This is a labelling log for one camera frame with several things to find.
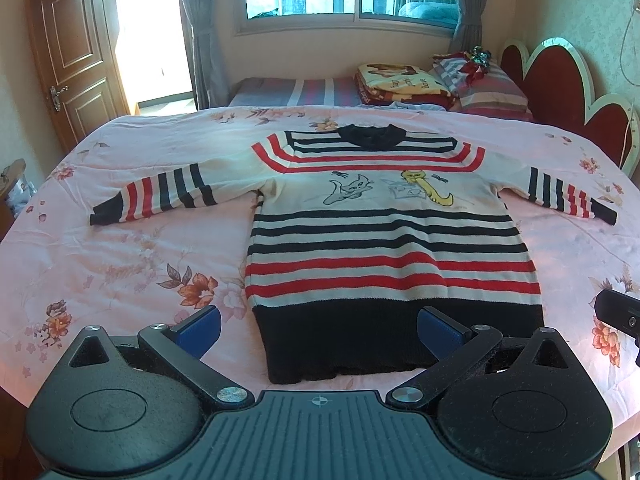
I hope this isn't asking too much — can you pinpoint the striped knit children's sweater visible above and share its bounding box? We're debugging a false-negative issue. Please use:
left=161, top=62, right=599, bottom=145
left=90, top=125, right=617, bottom=385

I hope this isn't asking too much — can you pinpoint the pink floral quilt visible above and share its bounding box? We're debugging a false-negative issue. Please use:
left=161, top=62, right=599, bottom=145
left=1, top=106, right=639, bottom=441

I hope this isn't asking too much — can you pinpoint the red white headboard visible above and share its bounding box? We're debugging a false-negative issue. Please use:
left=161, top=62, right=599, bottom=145
left=500, top=37, right=639, bottom=177

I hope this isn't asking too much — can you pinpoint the striped red grey pillow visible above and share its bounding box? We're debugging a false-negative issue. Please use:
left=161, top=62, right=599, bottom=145
left=433, top=58, right=533, bottom=122

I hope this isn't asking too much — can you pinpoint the striped grey purple bedsheet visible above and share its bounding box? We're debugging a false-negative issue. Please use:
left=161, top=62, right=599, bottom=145
left=230, top=77, right=362, bottom=106

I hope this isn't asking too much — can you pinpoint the yellow red folded blanket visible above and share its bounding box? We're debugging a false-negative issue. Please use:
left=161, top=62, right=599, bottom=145
left=355, top=63, right=454, bottom=110

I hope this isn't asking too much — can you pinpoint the red ribbon ornament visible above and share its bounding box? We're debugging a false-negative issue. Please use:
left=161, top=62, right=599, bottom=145
left=434, top=46, right=492, bottom=84

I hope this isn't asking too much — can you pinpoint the brown wooden door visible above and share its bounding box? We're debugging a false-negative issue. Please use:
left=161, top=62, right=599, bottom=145
left=26, top=0, right=129, bottom=153

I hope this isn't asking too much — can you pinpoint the grey left curtain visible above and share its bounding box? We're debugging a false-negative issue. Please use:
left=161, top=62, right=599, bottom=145
left=179, top=0, right=230, bottom=110

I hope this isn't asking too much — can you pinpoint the white wall cable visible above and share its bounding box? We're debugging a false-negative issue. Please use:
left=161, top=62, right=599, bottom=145
left=618, top=0, right=640, bottom=89

